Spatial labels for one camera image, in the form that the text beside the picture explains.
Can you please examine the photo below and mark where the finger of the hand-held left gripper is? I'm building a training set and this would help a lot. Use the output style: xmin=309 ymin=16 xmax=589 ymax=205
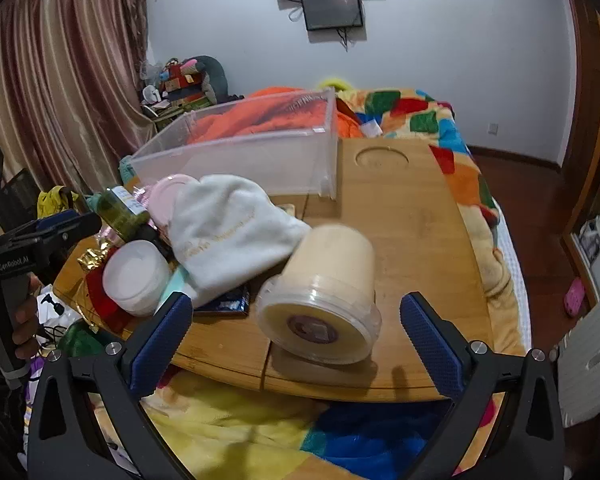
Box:
xmin=36 ymin=209 xmax=93 ymax=233
xmin=0 ymin=212 xmax=103 ymax=262

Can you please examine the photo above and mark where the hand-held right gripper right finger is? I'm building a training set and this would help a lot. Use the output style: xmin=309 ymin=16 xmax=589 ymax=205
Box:
xmin=399 ymin=291 xmax=566 ymax=480

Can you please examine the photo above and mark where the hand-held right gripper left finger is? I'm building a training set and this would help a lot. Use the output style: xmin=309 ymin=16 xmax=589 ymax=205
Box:
xmin=27 ymin=290 xmax=195 ymax=480

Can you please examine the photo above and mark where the gold foil wrapper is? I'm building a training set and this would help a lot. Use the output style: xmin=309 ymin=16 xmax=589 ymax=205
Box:
xmin=76 ymin=242 xmax=120 ymax=273

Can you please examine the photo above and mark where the pink package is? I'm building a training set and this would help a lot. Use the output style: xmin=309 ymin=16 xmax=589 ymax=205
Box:
xmin=130 ymin=184 xmax=155 ymax=213

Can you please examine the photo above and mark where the red gold foil packet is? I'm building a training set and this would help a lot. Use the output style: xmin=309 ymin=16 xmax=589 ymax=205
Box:
xmin=87 ymin=280 xmax=133 ymax=333

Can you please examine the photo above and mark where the cream cylindrical jar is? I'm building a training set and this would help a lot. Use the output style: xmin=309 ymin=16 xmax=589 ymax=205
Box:
xmin=256 ymin=224 xmax=383 ymax=365

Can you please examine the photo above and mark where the white cloth pouch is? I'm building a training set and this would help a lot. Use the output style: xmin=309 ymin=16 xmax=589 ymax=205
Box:
xmin=169 ymin=174 xmax=313 ymax=308

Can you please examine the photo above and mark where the clear plastic storage box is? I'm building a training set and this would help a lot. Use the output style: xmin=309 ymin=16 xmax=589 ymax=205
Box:
xmin=130 ymin=86 xmax=341 ymax=202

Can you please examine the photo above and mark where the person's left hand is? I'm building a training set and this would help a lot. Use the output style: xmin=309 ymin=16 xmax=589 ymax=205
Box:
xmin=10 ymin=282 xmax=43 ymax=361

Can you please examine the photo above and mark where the yellow bag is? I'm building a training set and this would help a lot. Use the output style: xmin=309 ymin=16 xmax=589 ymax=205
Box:
xmin=37 ymin=186 xmax=80 ymax=218

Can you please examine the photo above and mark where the green bottle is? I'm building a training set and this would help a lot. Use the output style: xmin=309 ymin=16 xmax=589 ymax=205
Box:
xmin=97 ymin=186 xmax=153 ymax=243

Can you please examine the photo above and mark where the dark mesh chair back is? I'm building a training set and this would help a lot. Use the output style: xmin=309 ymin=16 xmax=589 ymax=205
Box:
xmin=0 ymin=167 xmax=43 ymax=241

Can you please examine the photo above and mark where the mint green object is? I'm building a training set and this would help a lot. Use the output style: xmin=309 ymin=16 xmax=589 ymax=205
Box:
xmin=155 ymin=265 xmax=193 ymax=311

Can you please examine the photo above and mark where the white round jar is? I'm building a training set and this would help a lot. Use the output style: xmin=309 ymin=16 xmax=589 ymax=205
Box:
xmin=102 ymin=240 xmax=173 ymax=317

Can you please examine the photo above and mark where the green cloth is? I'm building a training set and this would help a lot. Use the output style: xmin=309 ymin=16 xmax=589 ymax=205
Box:
xmin=60 ymin=322 xmax=105 ymax=356

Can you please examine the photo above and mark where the wooden desk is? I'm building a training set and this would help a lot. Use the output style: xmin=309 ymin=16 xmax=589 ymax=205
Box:
xmin=52 ymin=137 xmax=496 ymax=403

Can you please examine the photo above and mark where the pink striped curtain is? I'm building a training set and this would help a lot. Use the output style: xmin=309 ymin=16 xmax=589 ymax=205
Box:
xmin=0 ymin=0 xmax=155 ymax=201

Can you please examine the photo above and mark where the pink slipper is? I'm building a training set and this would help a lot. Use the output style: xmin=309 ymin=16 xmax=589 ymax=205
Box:
xmin=564 ymin=280 xmax=586 ymax=317

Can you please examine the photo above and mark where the white suitcase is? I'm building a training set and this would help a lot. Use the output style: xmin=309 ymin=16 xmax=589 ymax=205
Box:
xmin=555 ymin=280 xmax=600 ymax=428

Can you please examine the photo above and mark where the pile of colourful boxes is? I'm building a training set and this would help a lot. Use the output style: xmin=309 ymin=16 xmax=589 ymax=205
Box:
xmin=140 ymin=57 xmax=215 ymax=121

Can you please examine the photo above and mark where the colourful patchwork blanket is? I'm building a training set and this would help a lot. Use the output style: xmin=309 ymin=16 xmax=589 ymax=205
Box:
xmin=120 ymin=87 xmax=531 ymax=480

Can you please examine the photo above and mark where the grey cushion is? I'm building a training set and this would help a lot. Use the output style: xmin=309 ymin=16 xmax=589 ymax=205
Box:
xmin=190 ymin=55 xmax=231 ymax=106

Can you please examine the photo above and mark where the orange jacket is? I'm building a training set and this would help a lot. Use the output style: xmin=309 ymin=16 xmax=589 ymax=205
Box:
xmin=187 ymin=87 xmax=365 ymax=146

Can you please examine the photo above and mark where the brown wooden wardrobe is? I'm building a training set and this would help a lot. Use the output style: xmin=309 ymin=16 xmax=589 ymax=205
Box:
xmin=560 ymin=0 xmax=600 ymax=271

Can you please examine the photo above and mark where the small black monitor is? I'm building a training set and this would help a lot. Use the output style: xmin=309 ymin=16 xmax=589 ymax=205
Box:
xmin=301 ymin=0 xmax=365 ymax=32

